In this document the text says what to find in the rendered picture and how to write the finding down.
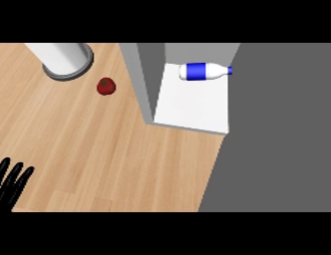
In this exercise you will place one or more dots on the grey open cabinet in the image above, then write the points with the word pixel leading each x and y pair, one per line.
pixel 185 99

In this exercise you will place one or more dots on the white blue-labelled water bottle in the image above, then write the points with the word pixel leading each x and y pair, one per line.
pixel 202 71

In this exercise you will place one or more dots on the dark grey cabinet door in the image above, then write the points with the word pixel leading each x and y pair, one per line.
pixel 286 132

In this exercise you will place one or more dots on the red tomato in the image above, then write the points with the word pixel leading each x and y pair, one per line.
pixel 107 86

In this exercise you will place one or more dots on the white cylindrical appliance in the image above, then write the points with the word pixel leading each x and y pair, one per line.
pixel 64 59

